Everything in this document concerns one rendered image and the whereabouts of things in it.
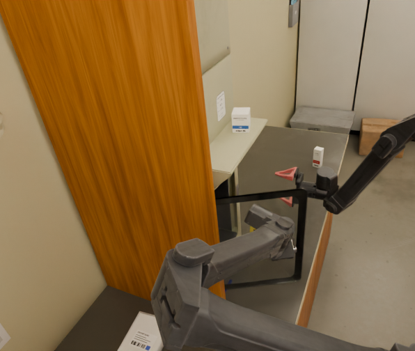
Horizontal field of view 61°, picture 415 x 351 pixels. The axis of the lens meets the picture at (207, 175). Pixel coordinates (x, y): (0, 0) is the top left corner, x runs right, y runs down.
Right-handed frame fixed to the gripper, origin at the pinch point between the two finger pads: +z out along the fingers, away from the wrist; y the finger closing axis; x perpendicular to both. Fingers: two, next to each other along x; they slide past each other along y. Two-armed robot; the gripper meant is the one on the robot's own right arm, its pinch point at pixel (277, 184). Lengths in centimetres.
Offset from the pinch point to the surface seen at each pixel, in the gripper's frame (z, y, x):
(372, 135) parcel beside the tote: -31, -95, -233
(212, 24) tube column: 12, 62, 20
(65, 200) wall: 55, 16, 50
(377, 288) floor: -50, -119, -67
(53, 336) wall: 56, -25, 73
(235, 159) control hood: 2.0, 31.4, 34.3
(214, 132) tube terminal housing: 12.3, 33.0, 24.6
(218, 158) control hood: 6.7, 31.4, 35.3
